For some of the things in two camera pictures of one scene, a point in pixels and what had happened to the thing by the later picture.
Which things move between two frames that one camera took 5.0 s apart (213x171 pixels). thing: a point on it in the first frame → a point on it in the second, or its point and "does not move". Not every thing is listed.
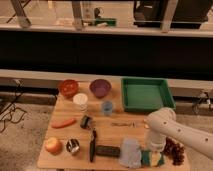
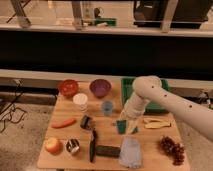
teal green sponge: x=146 y=159 → x=121 y=126
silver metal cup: x=72 y=145 does not move
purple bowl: x=100 y=87 does not move
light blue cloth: x=130 y=154 does not move
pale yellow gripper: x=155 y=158 → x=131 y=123
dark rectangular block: x=108 y=151 does not move
